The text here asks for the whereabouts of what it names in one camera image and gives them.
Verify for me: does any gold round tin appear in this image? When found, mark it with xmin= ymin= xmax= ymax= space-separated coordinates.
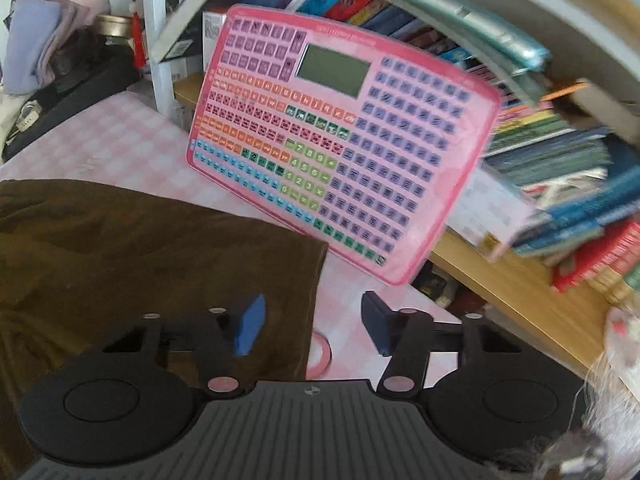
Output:
xmin=95 ymin=14 xmax=138 ymax=38

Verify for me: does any row of red books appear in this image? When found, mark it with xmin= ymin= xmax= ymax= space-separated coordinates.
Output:
xmin=550 ymin=220 xmax=640 ymax=306

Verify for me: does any white shelf unit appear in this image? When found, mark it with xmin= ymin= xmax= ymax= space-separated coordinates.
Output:
xmin=65 ymin=0 xmax=173 ymax=116

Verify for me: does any purple folded cloth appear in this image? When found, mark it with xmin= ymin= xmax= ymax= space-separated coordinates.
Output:
xmin=2 ymin=0 xmax=68 ymax=97

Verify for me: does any row of colourful books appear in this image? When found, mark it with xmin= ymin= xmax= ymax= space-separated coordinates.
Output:
xmin=240 ymin=0 xmax=481 ymax=76

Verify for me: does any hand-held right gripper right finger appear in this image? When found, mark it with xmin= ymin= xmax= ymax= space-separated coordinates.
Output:
xmin=362 ymin=291 xmax=506 ymax=395

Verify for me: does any pink learning tablet toy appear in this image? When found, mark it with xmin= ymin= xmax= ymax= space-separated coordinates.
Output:
xmin=186 ymin=4 xmax=502 ymax=287

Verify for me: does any white wristwatch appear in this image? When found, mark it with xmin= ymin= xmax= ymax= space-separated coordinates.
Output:
xmin=17 ymin=101 xmax=43 ymax=131

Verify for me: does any brown garment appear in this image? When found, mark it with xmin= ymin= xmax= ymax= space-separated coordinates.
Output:
xmin=0 ymin=178 xmax=329 ymax=476

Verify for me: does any stack of blue books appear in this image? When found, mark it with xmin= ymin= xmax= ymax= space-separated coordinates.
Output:
xmin=485 ymin=105 xmax=640 ymax=261

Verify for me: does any thick white book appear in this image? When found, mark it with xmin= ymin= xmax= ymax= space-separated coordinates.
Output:
xmin=149 ymin=0 xmax=261 ymax=63

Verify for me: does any pink checked table mat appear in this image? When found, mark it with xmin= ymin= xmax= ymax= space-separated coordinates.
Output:
xmin=0 ymin=91 xmax=466 ymax=381

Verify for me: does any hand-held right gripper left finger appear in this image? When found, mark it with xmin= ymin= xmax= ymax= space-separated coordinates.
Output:
xmin=102 ymin=293 xmax=267 ymax=395

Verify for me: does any red tassel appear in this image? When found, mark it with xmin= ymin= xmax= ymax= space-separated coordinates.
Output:
xmin=129 ymin=0 xmax=147 ymax=70

